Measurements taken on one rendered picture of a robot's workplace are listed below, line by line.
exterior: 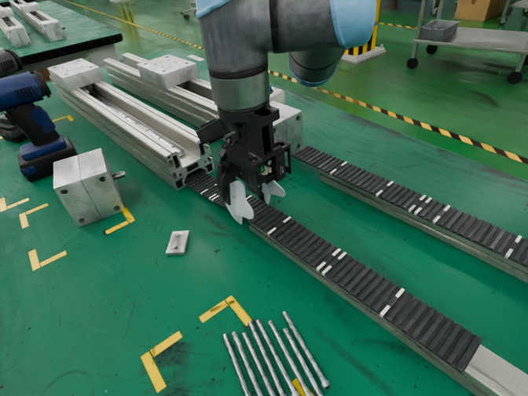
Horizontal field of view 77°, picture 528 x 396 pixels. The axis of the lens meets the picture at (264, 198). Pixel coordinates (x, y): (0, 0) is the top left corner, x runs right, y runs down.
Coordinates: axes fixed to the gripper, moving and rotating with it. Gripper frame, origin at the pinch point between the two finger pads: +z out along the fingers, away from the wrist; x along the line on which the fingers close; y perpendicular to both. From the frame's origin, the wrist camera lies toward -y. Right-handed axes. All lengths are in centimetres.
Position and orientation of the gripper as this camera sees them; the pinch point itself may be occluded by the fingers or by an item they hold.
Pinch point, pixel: (250, 207)
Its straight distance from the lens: 58.0
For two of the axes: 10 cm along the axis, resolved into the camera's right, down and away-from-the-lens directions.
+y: 6.8, 4.2, -6.1
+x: 7.3, -4.8, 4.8
